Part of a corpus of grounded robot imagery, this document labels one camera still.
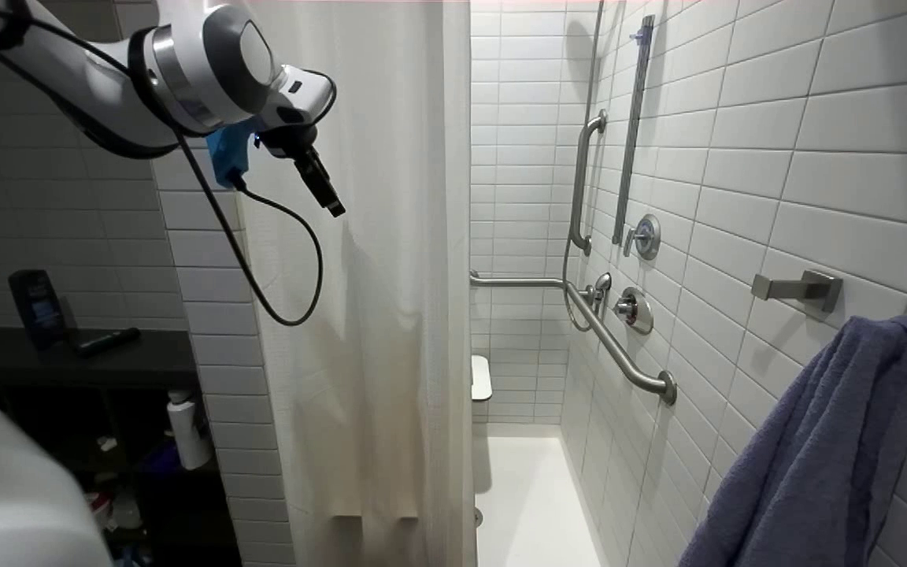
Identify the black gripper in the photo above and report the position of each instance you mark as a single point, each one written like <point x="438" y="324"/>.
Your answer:
<point x="288" y="138"/>

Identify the white shower curtain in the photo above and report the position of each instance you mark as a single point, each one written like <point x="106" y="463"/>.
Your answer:
<point x="378" y="315"/>

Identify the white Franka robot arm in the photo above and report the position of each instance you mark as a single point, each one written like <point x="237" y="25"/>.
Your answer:
<point x="159" y="72"/>

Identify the chrome hand shower head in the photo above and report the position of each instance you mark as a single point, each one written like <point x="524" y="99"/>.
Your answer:
<point x="601" y="289"/>

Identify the chrome shower slide bar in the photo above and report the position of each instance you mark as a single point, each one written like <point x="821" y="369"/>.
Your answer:
<point x="633" y="126"/>

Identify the white soap dispenser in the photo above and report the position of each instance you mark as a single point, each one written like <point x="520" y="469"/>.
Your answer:
<point x="481" y="378"/>

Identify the short chrome grab bar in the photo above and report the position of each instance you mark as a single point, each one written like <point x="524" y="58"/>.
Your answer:
<point x="581" y="183"/>

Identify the black remote control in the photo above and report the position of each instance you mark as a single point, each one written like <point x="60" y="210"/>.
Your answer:
<point x="109" y="340"/>

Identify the white plastic bottle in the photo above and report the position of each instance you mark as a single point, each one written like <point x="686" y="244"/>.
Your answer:
<point x="186" y="429"/>

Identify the black shelf unit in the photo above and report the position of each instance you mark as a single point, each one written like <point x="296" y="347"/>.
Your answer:
<point x="77" y="363"/>

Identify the long chrome corner grab bar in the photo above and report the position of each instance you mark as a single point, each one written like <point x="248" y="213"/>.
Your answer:
<point x="613" y="340"/>

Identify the round chrome valve red mark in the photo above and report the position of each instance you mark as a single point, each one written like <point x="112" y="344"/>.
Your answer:
<point x="633" y="310"/>

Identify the blue hanging towel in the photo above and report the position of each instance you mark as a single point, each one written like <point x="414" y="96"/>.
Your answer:
<point x="821" y="461"/>

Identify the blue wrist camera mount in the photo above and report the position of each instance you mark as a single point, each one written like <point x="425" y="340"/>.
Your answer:
<point x="233" y="151"/>

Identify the chrome shower head rail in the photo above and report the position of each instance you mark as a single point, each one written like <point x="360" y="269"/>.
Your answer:
<point x="590" y="72"/>

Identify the square metal wall hook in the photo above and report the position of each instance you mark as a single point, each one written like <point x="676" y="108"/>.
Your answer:
<point x="803" y="287"/>

